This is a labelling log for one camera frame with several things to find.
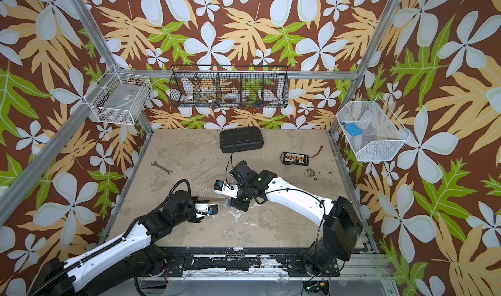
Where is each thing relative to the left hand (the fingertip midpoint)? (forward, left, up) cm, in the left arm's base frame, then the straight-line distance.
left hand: (207, 195), depth 82 cm
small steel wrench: (+18, +24, -10) cm, 32 cm away
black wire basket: (+51, -7, +21) cm, 55 cm away
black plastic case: (+38, -12, -6) cm, 40 cm away
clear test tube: (+22, +1, -10) cm, 25 cm away
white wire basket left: (+35, +40, +24) cm, 58 cm away
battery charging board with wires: (+26, -41, -8) cm, 49 cm away
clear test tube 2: (+12, +3, -10) cm, 16 cm away
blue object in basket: (+25, -65, +16) cm, 71 cm away
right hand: (-3, -11, +3) cm, 11 cm away
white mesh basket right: (+23, -71, +16) cm, 77 cm away
